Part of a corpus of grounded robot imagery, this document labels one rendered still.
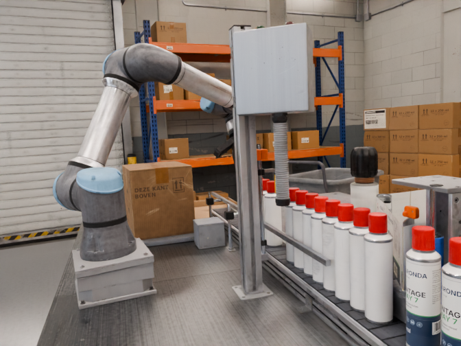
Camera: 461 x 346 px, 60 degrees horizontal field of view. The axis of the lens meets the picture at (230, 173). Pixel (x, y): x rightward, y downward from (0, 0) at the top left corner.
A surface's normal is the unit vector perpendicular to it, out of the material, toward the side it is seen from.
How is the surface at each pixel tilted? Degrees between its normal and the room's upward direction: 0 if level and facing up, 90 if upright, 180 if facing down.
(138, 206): 90
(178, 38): 91
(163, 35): 90
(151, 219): 90
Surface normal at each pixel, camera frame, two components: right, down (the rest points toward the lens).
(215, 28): 0.40, 0.08
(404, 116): -0.87, 0.10
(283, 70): -0.33, 0.12
